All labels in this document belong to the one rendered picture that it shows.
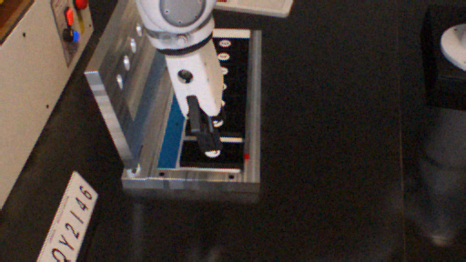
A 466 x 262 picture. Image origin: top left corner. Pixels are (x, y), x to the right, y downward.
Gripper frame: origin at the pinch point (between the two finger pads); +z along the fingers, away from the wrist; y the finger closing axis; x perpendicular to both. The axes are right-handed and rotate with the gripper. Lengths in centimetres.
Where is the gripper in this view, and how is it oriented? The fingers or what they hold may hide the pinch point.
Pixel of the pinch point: (211, 125)
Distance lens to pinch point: 71.4
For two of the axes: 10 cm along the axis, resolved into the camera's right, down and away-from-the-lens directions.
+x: -9.8, 1.2, 1.8
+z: 2.1, 7.4, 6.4
